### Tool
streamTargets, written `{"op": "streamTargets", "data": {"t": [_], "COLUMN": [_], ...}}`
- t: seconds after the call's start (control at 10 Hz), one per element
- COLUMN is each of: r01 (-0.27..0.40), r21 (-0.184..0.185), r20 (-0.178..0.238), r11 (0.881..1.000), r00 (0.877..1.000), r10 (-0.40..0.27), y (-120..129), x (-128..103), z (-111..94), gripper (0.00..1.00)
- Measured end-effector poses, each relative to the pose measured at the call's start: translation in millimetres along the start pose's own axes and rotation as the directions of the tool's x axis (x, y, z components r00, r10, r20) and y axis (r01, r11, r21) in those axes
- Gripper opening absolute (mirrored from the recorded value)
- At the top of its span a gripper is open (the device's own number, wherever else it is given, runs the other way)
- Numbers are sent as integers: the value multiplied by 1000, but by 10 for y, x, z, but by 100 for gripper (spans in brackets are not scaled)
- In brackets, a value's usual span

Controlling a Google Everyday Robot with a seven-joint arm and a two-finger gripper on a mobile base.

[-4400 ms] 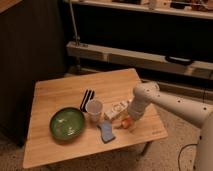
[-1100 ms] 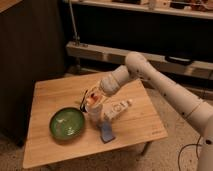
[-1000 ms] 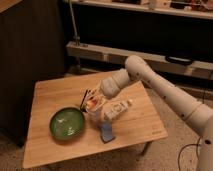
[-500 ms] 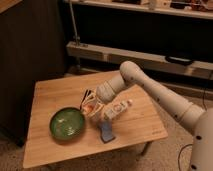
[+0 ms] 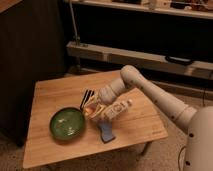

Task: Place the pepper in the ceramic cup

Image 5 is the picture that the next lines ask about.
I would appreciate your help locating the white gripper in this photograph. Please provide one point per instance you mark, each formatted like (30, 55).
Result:
(105, 94)

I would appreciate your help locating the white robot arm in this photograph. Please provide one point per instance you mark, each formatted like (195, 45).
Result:
(197, 124)

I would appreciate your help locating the orange pepper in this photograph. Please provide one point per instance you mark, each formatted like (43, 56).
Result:
(89, 110)

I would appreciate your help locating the metal pole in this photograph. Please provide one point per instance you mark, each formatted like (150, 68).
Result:
(76, 36)

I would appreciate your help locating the black handle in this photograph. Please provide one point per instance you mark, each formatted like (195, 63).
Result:
(179, 61)

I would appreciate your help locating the black white striped cloth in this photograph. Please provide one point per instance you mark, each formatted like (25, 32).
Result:
(88, 93)

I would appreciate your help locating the blue sponge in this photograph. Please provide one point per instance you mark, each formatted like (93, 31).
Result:
(106, 131)

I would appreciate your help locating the white bottle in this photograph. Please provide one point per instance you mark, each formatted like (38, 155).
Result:
(117, 108)

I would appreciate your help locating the white metal rail beam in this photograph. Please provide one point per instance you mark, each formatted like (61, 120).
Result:
(197, 69)

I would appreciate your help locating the upper shelf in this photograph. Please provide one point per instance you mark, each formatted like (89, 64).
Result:
(147, 7)

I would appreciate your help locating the white ceramic cup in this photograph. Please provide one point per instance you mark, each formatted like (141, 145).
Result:
(97, 112)

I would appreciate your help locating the wooden table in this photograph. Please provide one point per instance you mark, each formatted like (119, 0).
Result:
(140, 124)

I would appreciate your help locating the green ceramic bowl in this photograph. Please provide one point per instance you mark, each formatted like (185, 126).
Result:
(67, 123)

